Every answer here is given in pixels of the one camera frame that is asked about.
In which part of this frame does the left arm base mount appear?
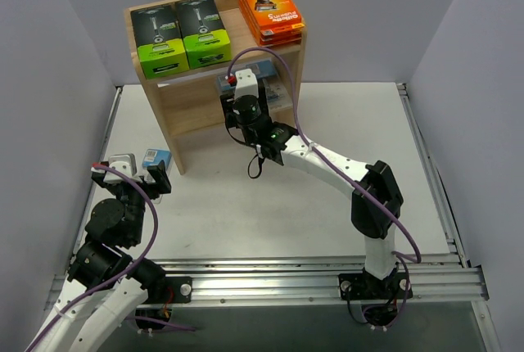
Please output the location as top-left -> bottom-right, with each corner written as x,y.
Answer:
127,259 -> 192,305

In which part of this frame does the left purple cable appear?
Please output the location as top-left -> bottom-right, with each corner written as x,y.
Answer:
24,163 -> 160,351

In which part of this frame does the orange Fusion box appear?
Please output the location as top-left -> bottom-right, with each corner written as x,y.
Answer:
240,0 -> 304,37
257,34 -> 302,47
255,23 -> 305,41

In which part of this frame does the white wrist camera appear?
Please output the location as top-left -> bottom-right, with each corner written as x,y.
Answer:
91,153 -> 138,185
228,68 -> 259,100

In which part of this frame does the green black razor box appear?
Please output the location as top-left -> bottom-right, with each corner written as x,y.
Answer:
130,4 -> 189,79
175,0 -> 232,70

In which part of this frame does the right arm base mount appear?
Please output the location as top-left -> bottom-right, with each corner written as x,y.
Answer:
337,271 -> 413,301

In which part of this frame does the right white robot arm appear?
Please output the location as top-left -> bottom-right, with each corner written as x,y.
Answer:
220,95 -> 404,280

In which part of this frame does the blue razor blister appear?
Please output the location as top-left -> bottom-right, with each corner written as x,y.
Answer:
215,73 -> 234,96
141,148 -> 172,172
246,60 -> 292,112

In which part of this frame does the wooden two-tier shelf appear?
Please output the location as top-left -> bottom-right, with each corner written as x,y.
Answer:
123,0 -> 308,176

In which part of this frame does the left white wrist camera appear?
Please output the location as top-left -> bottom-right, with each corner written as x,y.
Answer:
91,153 -> 138,185

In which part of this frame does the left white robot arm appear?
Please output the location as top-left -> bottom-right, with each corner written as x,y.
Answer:
27,154 -> 171,351

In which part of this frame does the aluminium frame rail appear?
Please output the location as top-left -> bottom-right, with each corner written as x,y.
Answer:
44,255 -> 489,310

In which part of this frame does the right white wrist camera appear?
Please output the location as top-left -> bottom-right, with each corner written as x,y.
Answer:
228,68 -> 259,100

